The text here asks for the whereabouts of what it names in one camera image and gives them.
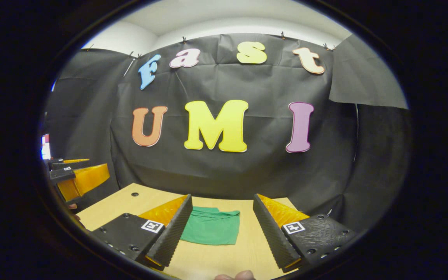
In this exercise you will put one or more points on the green T-shirt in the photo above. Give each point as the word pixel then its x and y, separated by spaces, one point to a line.
pixel 212 229

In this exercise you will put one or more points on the computer monitor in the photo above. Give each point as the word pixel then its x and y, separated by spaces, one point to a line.
pixel 46 147

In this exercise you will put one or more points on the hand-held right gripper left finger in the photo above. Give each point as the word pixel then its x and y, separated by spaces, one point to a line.
pixel 173 237

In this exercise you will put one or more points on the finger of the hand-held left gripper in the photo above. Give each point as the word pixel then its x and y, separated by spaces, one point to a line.
pixel 70 164
pixel 62 175

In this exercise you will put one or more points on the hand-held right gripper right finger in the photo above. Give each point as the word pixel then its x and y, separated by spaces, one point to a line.
pixel 274 237

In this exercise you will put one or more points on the black backdrop cloth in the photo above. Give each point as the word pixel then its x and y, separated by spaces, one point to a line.
pixel 259 175

